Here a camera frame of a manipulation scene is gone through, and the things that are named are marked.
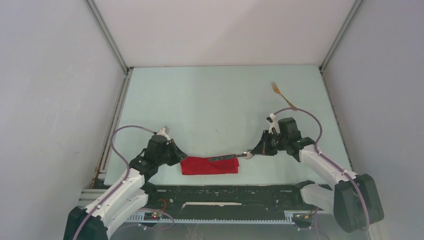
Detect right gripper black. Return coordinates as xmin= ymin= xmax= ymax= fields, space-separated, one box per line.
xmin=251 ymin=130 xmax=288 ymax=156

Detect silver spoon blue handle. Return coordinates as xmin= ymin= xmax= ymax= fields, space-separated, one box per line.
xmin=208 ymin=150 xmax=254 ymax=162

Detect red cloth napkin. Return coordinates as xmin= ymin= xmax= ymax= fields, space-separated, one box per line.
xmin=180 ymin=156 xmax=240 ymax=176

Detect gold fork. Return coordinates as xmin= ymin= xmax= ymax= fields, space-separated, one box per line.
xmin=271 ymin=82 xmax=298 ymax=111

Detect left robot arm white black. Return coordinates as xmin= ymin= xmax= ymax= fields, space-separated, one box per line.
xmin=63 ymin=134 xmax=188 ymax=240

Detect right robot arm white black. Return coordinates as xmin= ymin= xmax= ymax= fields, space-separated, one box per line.
xmin=243 ymin=114 xmax=385 ymax=233

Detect left corner aluminium profile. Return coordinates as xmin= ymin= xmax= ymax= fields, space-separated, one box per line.
xmin=84 ymin=0 xmax=132 ymax=179

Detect corner aluminium profile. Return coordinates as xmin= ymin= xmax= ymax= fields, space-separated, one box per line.
xmin=84 ymin=0 xmax=132 ymax=179
xmin=318 ymin=0 xmax=365 ymax=161

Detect right corner aluminium profile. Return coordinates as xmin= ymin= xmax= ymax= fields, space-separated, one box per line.
xmin=318 ymin=0 xmax=365 ymax=161

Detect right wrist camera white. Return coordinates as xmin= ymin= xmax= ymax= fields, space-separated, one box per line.
xmin=266 ymin=113 xmax=281 ymax=135

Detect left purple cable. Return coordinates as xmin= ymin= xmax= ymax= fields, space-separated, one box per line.
xmin=71 ymin=125 xmax=158 ymax=240

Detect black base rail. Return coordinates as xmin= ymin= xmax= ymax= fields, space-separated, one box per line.
xmin=146 ymin=184 xmax=314 ymax=223

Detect aluminium frame rail front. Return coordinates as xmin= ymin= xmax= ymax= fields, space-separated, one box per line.
xmin=67 ymin=188 xmax=382 ymax=240

